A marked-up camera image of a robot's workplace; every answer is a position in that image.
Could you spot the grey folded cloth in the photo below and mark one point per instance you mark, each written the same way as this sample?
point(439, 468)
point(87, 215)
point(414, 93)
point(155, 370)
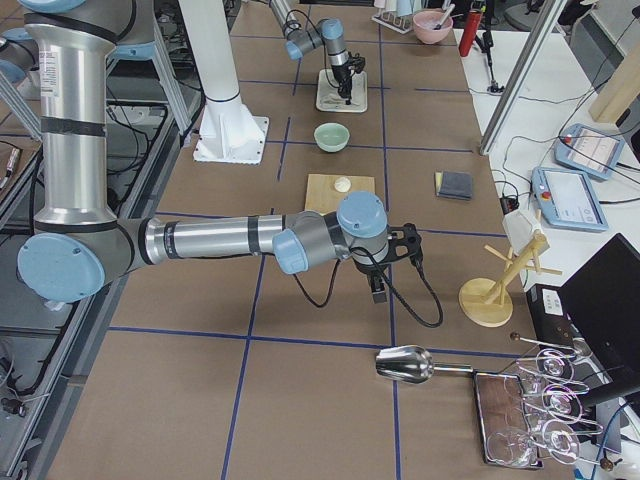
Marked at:
point(453, 185)

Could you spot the black glass tray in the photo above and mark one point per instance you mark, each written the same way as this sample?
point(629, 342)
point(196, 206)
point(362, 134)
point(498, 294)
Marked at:
point(498, 399)

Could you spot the wooden cutting board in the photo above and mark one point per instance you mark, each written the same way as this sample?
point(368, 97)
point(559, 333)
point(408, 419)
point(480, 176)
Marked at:
point(321, 196)

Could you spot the green ceramic bowl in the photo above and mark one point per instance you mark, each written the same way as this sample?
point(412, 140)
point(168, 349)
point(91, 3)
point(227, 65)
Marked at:
point(331, 137)

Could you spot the blue teach pendant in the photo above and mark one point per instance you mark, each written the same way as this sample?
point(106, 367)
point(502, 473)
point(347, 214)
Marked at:
point(589, 150)
point(567, 199)

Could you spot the blue teach pendant near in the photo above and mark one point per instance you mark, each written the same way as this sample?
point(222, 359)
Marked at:
point(567, 199)

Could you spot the pink bowl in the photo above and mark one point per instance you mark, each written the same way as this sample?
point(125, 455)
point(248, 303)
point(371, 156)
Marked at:
point(429, 28)

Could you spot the blue teach pendant far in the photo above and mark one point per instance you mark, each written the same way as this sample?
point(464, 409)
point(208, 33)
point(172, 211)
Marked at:
point(589, 150)

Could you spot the metal scoop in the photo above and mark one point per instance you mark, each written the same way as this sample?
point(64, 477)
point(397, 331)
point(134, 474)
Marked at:
point(414, 364)

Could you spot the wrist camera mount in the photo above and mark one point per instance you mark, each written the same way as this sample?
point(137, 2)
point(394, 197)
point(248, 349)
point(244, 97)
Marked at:
point(404, 242)

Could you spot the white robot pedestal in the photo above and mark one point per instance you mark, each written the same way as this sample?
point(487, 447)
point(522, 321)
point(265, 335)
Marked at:
point(228, 132)

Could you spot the wooden mug tree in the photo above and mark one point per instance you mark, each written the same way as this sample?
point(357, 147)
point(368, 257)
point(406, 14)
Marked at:
point(485, 301)

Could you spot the cream bear tray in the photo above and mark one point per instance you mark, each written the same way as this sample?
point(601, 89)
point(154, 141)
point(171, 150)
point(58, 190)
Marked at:
point(330, 98)

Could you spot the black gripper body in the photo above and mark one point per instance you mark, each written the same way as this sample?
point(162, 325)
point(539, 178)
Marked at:
point(370, 270)
point(342, 76)

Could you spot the black monitor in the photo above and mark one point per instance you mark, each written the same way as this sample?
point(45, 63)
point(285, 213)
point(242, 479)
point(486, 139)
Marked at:
point(602, 300)

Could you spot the wine glass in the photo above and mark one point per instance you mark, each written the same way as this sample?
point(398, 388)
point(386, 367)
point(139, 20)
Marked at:
point(510, 448)

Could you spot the red bottle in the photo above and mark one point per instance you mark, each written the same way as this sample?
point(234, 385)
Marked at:
point(469, 32)

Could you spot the aluminium frame post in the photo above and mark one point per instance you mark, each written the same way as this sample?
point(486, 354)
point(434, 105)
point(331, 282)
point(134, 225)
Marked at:
point(535, 41)

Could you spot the white steamed bun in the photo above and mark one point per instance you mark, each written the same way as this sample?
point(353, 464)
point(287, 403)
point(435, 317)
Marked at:
point(342, 184)

